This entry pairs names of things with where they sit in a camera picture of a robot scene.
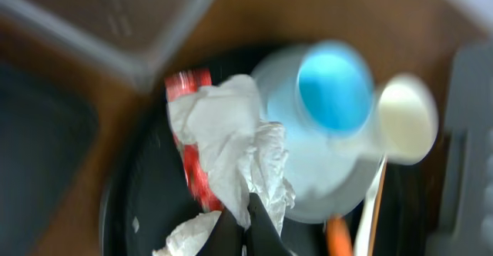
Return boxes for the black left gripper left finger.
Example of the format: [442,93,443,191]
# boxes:
[197,209,244,256]

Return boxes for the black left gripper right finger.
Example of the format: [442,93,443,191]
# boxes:
[245,193,292,256]

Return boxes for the orange carrot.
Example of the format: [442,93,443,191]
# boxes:
[326,216,353,256]

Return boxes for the white napkin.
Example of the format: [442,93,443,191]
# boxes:
[159,75,295,255]

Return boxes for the red snack wrapper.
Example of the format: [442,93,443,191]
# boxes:
[164,68,223,212]

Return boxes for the grey dishwasher rack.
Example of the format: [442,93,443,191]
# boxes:
[425,42,492,256]

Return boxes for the round black tray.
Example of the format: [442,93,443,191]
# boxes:
[100,46,425,255]

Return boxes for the light blue plate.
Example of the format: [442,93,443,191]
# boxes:
[250,43,386,224]

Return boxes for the white plastic fork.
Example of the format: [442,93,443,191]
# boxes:
[354,183,373,256]

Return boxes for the wooden chopstick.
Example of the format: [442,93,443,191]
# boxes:
[367,158,387,256]

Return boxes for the blue plastic cup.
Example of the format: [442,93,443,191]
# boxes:
[252,40,374,136]

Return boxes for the cream plastic cup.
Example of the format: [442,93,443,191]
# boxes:
[375,73,439,165]

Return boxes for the black rectangular tray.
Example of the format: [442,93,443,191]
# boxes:
[1,62,98,255]

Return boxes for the clear plastic bin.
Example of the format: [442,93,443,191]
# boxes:
[1,0,214,93]

